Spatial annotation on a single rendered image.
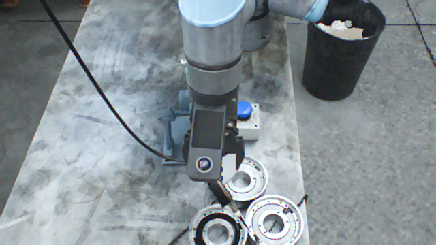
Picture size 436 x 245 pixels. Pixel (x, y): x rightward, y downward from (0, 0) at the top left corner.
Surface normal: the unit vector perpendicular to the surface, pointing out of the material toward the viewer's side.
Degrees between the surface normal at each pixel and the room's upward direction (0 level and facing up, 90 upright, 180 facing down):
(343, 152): 0
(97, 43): 0
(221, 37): 83
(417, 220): 0
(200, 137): 23
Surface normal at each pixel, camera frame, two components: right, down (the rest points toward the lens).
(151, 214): -0.02, -0.62
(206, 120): 0.00, -0.27
